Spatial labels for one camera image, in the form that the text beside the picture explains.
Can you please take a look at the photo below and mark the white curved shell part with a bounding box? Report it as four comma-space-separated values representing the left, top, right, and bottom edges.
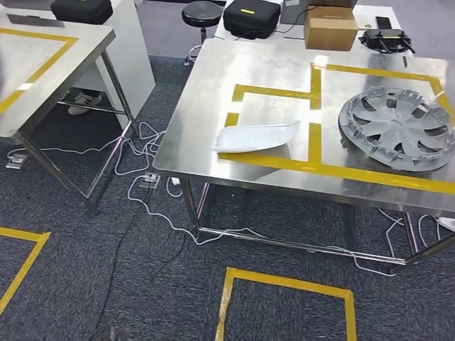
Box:
212, 120, 302, 154

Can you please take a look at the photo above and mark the steel workbench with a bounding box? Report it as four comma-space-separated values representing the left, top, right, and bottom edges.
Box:
153, 37, 455, 274

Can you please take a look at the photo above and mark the metal floor socket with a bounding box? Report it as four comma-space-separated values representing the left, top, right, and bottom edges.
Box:
139, 173, 162, 190
5, 153, 29, 171

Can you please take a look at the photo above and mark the yellow tape double rectangle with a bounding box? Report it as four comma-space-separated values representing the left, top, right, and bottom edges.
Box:
218, 62, 455, 196

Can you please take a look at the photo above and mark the yellow floor tape square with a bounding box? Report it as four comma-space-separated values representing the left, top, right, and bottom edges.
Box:
215, 266, 358, 341

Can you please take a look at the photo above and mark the black bag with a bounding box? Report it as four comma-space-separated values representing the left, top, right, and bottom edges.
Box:
50, 0, 114, 26
223, 0, 282, 40

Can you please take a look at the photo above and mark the black round stool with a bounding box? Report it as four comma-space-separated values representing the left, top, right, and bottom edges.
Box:
181, 1, 223, 67

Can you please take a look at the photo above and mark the white desk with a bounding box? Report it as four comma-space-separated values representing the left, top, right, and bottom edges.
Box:
215, 0, 413, 58

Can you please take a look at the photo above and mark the cardboard box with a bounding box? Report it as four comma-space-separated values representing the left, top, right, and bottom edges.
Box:
304, 5, 359, 52

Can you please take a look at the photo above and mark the person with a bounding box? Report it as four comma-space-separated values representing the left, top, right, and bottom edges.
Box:
67, 92, 103, 117

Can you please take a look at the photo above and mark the steel table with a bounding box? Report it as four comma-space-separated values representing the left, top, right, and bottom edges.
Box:
0, 13, 138, 212

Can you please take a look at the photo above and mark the grey plastic wheel hubcap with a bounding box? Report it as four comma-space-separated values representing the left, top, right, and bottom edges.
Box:
338, 85, 455, 173

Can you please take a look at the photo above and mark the white card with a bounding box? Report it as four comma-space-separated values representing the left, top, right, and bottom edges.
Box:
355, 13, 374, 30

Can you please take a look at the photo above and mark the black router device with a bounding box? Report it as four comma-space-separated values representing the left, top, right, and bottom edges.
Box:
359, 28, 416, 55

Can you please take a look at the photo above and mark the dark grey laptop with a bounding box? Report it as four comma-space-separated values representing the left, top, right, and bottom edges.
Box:
6, 13, 66, 28

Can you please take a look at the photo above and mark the white floor cable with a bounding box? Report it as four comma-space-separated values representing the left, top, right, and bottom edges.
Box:
7, 121, 184, 199
127, 176, 441, 278

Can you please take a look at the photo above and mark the black laptop cable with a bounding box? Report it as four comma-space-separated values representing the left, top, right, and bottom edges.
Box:
234, 4, 319, 43

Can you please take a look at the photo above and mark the black floor cable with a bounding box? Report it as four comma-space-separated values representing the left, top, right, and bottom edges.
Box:
92, 188, 152, 341

